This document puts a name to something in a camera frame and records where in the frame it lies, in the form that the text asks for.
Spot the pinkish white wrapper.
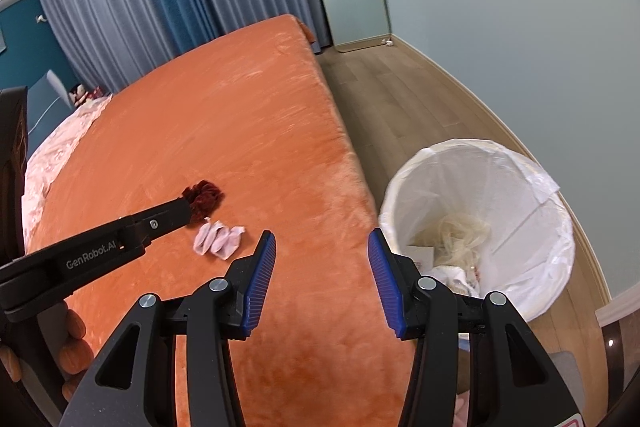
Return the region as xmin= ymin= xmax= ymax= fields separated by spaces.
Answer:
xmin=193 ymin=217 xmax=247 ymax=260

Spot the small stuffed toy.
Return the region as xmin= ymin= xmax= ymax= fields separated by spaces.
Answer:
xmin=69 ymin=84 xmax=101 ymax=108

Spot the white tissue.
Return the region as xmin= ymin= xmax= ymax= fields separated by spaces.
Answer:
xmin=432 ymin=264 xmax=483 ymax=298

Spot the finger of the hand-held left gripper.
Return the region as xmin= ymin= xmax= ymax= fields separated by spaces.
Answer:
xmin=117 ymin=198 xmax=194 ymax=253

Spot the clear plastic bag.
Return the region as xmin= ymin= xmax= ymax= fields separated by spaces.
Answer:
xmin=432 ymin=213 xmax=493 ymax=268

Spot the white paper card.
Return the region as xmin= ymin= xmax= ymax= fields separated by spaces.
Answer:
xmin=407 ymin=244 xmax=436 ymax=268

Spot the round bin with white liner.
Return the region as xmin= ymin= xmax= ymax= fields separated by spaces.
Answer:
xmin=378 ymin=138 xmax=576 ymax=343

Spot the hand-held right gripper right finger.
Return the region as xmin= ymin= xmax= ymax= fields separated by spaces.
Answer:
xmin=367 ymin=228 xmax=586 ymax=427

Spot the person's left hand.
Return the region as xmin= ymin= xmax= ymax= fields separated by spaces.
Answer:
xmin=59 ymin=309 xmax=96 ymax=402

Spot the dark red scrunchie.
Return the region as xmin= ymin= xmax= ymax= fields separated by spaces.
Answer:
xmin=181 ymin=179 xmax=224 ymax=220

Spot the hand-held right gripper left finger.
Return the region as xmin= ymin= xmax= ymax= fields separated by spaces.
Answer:
xmin=58 ymin=230 xmax=277 ymax=427

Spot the pink quilt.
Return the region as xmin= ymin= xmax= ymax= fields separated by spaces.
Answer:
xmin=22 ymin=94 xmax=113 ymax=253

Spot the orange plush bed blanket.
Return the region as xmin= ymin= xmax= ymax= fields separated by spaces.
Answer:
xmin=25 ymin=13 xmax=426 ymax=427

